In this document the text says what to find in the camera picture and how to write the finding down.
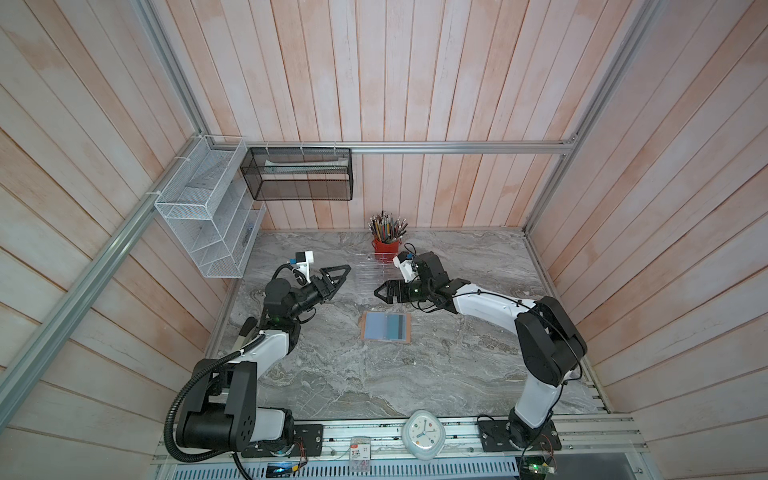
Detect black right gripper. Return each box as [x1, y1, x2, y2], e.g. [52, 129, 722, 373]
[374, 278, 433, 303]

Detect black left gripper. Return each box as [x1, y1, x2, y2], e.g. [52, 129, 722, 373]
[287, 265, 350, 319]

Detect pink card holder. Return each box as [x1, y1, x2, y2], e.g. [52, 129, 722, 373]
[358, 310, 413, 345]

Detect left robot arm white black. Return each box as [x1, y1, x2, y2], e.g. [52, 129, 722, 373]
[163, 264, 351, 462]

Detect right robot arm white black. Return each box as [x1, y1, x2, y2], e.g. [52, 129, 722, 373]
[374, 252, 587, 434]

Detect clear acrylic organizer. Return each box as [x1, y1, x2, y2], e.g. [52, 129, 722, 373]
[350, 252, 404, 295]

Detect red pencil cup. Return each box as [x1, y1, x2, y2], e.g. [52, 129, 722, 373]
[371, 238, 401, 264]

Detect bundle of coloured pencils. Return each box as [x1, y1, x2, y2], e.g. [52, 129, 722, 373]
[368, 211, 409, 244]

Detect white analog clock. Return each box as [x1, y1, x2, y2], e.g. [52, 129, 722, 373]
[401, 410, 446, 461]

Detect small red white box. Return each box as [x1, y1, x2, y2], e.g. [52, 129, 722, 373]
[349, 436, 372, 474]

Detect left blue circuit board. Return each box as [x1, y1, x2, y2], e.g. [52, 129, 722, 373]
[265, 462, 299, 479]

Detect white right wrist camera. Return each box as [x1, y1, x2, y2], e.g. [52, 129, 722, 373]
[393, 251, 417, 283]

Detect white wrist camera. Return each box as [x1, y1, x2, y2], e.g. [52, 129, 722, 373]
[393, 251, 417, 283]
[293, 251, 314, 285]

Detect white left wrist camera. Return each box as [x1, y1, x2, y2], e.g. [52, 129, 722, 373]
[293, 251, 314, 285]

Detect black wire mesh basket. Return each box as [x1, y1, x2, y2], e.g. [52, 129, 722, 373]
[240, 146, 354, 201]

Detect aluminium frame rail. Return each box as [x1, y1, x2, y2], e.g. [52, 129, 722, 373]
[244, 140, 575, 155]

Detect white wire mesh shelf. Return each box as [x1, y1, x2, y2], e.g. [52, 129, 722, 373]
[155, 135, 265, 279]

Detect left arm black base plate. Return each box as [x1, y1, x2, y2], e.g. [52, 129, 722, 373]
[241, 423, 324, 459]

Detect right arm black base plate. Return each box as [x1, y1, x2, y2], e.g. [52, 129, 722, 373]
[476, 415, 562, 453]

